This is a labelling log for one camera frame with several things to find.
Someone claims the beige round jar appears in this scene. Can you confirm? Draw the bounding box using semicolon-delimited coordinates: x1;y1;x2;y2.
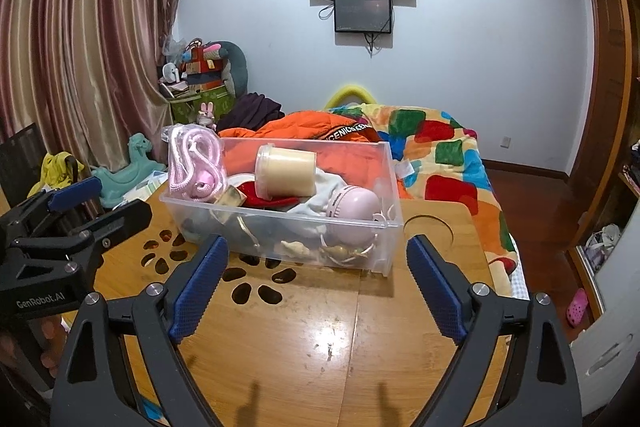
255;144;317;200

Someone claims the yellow cloth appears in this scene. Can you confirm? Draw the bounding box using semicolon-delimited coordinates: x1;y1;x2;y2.
27;152;86;198

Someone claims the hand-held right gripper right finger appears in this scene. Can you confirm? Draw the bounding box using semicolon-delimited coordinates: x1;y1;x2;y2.
406;234;583;427

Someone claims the colourful patchwork blanket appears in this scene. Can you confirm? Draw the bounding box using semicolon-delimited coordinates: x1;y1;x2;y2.
325;103;523;298

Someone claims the striped pink curtain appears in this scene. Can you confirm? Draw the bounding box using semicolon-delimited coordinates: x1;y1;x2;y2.
0;0;188;202

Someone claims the grey plush cushion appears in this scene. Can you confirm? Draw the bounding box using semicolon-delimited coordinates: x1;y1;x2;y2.
215;41;250;98

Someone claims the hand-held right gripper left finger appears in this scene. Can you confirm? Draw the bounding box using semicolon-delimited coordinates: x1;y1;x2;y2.
50;234;231;427

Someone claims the wooden shelf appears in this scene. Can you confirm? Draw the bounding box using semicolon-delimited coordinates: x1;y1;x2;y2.
570;127;640;323

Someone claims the pink round handheld fan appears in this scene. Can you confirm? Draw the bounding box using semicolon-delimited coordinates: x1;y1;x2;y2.
327;186;382;224

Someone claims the dark chair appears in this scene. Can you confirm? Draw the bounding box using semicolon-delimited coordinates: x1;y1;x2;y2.
0;123;51;212

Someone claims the green patterned storage box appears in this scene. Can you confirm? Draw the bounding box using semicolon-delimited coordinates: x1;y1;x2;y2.
169;88;237;124

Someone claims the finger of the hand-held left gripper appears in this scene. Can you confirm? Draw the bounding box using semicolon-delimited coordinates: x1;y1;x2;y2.
7;198;154;275
0;176;104;239

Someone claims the person's left hand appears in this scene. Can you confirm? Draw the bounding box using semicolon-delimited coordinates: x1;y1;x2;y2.
39;314;69;380

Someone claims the white cloth bag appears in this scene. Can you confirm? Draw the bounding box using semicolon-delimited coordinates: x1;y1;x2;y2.
287;169;351;238

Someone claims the pink slipper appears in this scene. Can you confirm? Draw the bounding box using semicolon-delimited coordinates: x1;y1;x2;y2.
565;288;589;327

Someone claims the red patchwork box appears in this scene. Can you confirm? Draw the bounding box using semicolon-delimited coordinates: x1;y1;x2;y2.
181;41;225;92

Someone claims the clear plastic storage box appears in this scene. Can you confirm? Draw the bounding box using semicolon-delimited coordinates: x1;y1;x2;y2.
159;136;405;279

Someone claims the red velvet pouch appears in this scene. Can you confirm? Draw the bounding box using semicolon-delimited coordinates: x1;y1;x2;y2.
235;181;301;211

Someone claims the teal dinosaur plush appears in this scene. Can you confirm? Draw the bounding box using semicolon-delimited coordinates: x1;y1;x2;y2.
92;133;168;209

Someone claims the orange puffer jacket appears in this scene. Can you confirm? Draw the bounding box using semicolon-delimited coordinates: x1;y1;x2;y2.
217;109;396;188

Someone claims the wooden door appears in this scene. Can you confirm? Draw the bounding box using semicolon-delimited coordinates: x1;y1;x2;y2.
565;0;638;253

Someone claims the wooden desktop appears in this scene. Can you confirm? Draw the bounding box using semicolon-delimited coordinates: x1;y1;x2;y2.
57;196;516;427

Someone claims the small wall monitor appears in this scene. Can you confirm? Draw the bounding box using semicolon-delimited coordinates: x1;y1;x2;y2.
334;0;393;34

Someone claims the pink rope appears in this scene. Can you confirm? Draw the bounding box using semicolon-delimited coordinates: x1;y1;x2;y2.
166;124;227;202

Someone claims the white wardrobe door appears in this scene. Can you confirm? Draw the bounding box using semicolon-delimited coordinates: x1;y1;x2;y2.
570;227;640;420

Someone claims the dark purple cloth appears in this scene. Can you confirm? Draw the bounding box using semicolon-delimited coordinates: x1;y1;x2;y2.
215;92;286;132

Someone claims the yellow foam ring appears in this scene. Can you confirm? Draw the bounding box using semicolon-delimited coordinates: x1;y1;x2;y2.
324;87;379;112

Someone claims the beige small figurine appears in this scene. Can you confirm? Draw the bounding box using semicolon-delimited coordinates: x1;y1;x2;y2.
280;238;311;262

